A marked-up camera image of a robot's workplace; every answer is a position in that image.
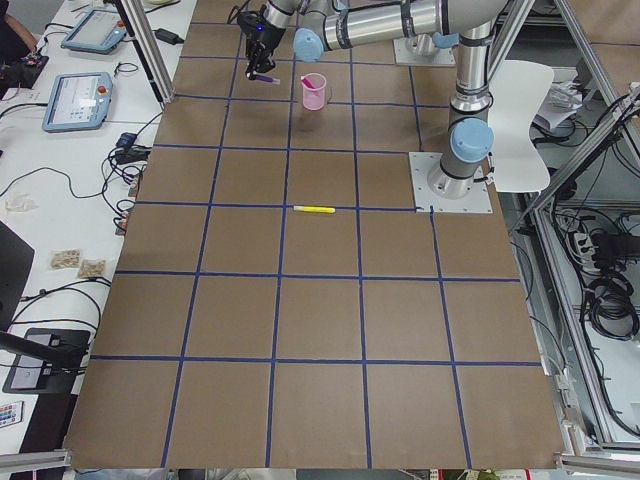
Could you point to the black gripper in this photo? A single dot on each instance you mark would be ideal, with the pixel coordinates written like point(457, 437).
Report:
point(268, 37)

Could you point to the white power strip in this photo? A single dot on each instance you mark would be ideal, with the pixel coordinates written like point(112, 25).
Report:
point(582, 250)

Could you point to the pink mesh cup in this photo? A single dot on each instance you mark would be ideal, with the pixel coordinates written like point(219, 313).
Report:
point(315, 100)

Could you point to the near teach pendant tablet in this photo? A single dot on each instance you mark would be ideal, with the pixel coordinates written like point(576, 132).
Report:
point(78, 102)

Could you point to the snack bag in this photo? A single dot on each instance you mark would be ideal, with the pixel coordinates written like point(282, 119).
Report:
point(91, 268)
point(65, 259)

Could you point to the far teach pendant tablet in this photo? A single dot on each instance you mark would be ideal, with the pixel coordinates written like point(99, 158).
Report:
point(99, 31)

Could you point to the small remote control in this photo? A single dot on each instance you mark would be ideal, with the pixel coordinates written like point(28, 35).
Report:
point(11, 413)

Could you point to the black device on stand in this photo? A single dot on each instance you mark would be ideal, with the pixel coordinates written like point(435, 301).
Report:
point(47, 361)

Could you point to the crumpled white tissue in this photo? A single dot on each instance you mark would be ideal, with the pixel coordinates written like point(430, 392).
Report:
point(20, 203)

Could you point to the yellow pen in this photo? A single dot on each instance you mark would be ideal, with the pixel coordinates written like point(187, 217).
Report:
point(314, 209)

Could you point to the snack bag right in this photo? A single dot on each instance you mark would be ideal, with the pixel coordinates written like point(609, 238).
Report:
point(91, 268)

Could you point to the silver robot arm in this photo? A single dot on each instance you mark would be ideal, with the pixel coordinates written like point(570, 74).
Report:
point(331, 25)

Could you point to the teach pendant tablet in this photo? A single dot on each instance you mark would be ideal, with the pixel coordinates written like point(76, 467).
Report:
point(99, 31)
point(78, 102)

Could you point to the purple pen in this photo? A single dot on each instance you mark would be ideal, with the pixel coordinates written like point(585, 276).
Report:
point(267, 79)

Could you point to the snack bag left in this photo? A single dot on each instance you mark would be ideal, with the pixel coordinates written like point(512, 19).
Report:
point(65, 259)

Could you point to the black power adapter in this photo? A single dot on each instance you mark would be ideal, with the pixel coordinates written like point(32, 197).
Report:
point(168, 36)

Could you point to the white chair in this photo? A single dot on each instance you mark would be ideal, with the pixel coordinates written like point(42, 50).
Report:
point(519, 89)

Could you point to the aluminium frame post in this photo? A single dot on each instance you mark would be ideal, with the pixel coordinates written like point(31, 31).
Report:
point(140, 32)

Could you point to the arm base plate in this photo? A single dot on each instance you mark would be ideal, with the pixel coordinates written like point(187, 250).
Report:
point(422, 51)
point(435, 192)

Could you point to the person in black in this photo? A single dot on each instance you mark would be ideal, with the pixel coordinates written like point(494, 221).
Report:
point(18, 67)

